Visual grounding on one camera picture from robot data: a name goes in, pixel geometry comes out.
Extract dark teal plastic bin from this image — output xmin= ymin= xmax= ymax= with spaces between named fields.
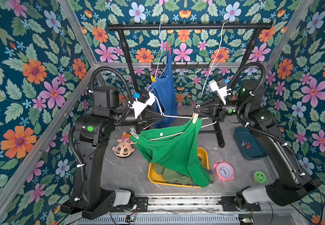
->
xmin=233 ymin=127 xmax=267 ymax=161

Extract pink alarm clock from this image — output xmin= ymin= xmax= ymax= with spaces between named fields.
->
xmin=213 ymin=161 xmax=235 ymax=183

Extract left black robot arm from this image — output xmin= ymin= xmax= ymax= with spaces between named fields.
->
xmin=60 ymin=66 xmax=163 ymax=219

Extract yellow plastic tray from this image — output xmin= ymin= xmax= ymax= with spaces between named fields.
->
xmin=148 ymin=147 xmax=209 ymax=188

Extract white ventilation grille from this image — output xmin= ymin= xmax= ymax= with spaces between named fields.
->
xmin=77 ymin=214 xmax=240 ymax=225

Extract blue tank top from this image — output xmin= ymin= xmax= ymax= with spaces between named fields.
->
xmin=153 ymin=52 xmax=178 ymax=128

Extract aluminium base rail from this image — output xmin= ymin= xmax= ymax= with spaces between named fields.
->
xmin=138 ymin=193 xmax=296 ymax=215

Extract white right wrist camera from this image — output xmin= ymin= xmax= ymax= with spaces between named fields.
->
xmin=208 ymin=79 xmax=231 ymax=106

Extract pink wire hanger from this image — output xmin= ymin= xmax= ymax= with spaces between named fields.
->
xmin=116 ymin=112 xmax=218 ymax=145

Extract yellow clothespin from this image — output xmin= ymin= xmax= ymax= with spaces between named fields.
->
xmin=150 ymin=75 xmax=157 ymax=83

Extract grey clothespin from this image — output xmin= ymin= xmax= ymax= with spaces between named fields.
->
xmin=130 ymin=128 xmax=139 ymax=139

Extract pink clothespin on blue top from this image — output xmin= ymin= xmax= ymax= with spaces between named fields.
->
xmin=161 ymin=42 xmax=171 ymax=54

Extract olive green tank top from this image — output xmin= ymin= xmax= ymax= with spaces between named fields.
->
xmin=155 ymin=157 xmax=214 ymax=187

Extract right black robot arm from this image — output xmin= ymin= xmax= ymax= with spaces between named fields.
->
xmin=194 ymin=62 xmax=321 ymax=211

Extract white wire hanger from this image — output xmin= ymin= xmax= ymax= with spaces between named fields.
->
xmin=201 ymin=22 xmax=226 ymax=95

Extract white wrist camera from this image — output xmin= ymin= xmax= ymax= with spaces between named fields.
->
xmin=130 ymin=91 xmax=155 ymax=119
xmin=208 ymin=79 xmax=231 ymax=106

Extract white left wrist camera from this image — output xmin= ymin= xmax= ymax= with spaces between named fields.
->
xmin=130 ymin=91 xmax=155 ymax=119

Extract plush doll toy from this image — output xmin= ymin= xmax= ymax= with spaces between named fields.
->
xmin=112 ymin=132 xmax=135 ymax=158

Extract green tape roll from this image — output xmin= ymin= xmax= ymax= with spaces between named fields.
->
xmin=252 ymin=171 xmax=267 ymax=184

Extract black clothes rack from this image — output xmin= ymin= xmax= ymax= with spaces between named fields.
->
xmin=108 ymin=23 xmax=272 ymax=148

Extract beige clothespin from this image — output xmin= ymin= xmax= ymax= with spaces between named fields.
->
xmin=192 ymin=113 xmax=199 ymax=124

